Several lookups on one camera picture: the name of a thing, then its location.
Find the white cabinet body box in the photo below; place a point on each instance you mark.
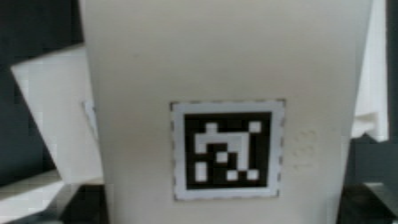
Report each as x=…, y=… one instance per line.
x=52, y=78

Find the white cabinet top block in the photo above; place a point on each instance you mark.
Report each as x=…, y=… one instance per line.
x=224, y=50

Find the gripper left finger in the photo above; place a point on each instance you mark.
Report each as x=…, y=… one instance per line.
x=78, y=206

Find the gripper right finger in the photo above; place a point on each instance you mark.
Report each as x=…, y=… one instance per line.
x=368, y=205

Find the white U-shaped fence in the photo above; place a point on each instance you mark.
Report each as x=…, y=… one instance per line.
x=27, y=195

